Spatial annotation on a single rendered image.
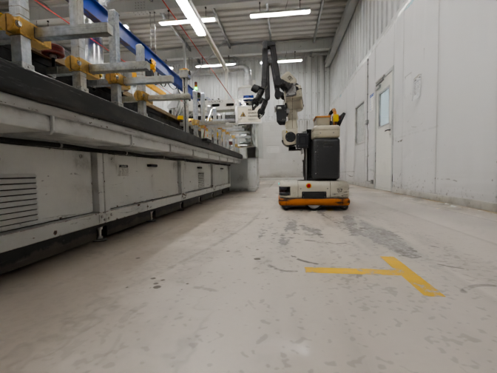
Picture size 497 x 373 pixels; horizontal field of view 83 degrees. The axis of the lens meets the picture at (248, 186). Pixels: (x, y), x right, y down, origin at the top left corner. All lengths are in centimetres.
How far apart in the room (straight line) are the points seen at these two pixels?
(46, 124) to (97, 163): 58
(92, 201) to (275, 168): 1026
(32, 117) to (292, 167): 1089
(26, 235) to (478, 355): 145
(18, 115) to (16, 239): 49
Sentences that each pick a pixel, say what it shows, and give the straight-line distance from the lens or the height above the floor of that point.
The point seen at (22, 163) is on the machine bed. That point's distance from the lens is 145.
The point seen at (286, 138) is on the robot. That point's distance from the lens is 293.
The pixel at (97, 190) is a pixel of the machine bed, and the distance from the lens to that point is 175.
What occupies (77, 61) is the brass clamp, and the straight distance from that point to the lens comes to 135.
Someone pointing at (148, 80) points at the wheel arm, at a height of 83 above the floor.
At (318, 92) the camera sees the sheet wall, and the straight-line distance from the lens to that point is 1217.
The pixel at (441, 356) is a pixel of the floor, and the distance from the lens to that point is 78.
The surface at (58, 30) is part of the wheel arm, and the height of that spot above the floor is 83.
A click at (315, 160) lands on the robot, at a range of 278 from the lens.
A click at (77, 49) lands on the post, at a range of 139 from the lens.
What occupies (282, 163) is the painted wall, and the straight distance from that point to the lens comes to 1167.
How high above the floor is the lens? 38
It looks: 3 degrees down
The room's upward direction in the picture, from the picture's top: 1 degrees counter-clockwise
